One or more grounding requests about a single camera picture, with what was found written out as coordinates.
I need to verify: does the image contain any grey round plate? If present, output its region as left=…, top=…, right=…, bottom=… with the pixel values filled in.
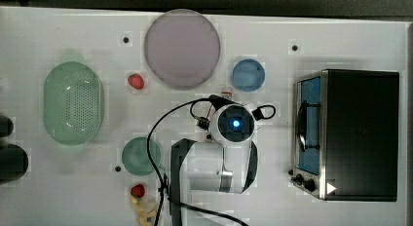
left=144, top=9, right=221, bottom=90

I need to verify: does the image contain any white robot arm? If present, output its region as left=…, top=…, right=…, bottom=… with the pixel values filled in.
left=167, top=95, right=258, bottom=226

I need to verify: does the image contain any green mug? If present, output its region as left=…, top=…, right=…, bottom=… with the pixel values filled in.
left=122, top=136, right=162, bottom=176

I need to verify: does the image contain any red plush strawberry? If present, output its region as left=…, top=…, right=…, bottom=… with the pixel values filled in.
left=128, top=73, right=145, bottom=90

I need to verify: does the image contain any blue bowl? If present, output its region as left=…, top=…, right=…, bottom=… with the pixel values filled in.
left=232, top=59, right=266, bottom=92

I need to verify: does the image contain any upper black cylinder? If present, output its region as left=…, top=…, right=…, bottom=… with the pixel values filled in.
left=0, top=116, right=14, bottom=137

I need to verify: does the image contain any black toaster oven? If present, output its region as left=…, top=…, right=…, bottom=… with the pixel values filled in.
left=288, top=69, right=399, bottom=202

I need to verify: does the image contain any lower black cylinder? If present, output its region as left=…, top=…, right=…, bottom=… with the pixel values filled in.
left=0, top=144, right=29, bottom=184

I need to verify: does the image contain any black cylinder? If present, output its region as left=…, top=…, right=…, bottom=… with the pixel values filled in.
left=0, top=116, right=14, bottom=137
left=0, top=144, right=29, bottom=184

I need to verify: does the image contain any green perforated colander basket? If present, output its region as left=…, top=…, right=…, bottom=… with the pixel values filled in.
left=43, top=61, right=104, bottom=146

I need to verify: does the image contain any small red plush fruit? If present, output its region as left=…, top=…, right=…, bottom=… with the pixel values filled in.
left=131, top=184, right=145, bottom=198

